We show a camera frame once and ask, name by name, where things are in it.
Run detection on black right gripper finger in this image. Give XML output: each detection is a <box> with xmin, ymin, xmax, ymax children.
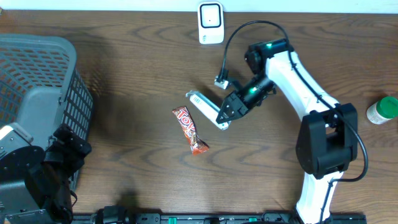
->
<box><xmin>221</xmin><ymin>91</ymin><xmax>241</xmax><ymax>111</ymax></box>
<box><xmin>216</xmin><ymin>107</ymin><xmax>246</xmax><ymax>124</ymax></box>

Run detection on white green toothpaste box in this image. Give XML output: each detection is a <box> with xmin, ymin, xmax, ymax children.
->
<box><xmin>185</xmin><ymin>90</ymin><xmax>231</xmax><ymax>130</ymax></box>

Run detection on orange chocolate bar wrapper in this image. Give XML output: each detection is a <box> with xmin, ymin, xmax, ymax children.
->
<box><xmin>172</xmin><ymin>106</ymin><xmax>209</xmax><ymax>155</ymax></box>

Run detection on green lid jar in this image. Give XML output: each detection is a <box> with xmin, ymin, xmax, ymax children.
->
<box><xmin>366</xmin><ymin>96</ymin><xmax>397</xmax><ymax>124</ymax></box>

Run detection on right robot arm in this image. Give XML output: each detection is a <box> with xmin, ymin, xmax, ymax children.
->
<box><xmin>216</xmin><ymin>39</ymin><xmax>358</xmax><ymax>223</ymax></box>

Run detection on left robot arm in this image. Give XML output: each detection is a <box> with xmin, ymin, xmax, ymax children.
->
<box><xmin>1</xmin><ymin>123</ymin><xmax>91</xmax><ymax>223</ymax></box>

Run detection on white barcode scanner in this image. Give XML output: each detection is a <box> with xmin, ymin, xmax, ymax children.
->
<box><xmin>197</xmin><ymin>1</ymin><xmax>224</xmax><ymax>45</ymax></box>

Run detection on grey plastic shopping basket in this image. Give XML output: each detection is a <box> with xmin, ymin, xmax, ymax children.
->
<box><xmin>0</xmin><ymin>33</ymin><xmax>94</xmax><ymax>190</ymax></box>

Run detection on black camera cable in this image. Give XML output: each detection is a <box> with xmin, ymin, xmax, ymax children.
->
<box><xmin>219</xmin><ymin>20</ymin><xmax>369</xmax><ymax>224</ymax></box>

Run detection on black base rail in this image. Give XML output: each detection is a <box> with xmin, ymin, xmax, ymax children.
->
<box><xmin>71</xmin><ymin>205</ymin><xmax>368</xmax><ymax>224</ymax></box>

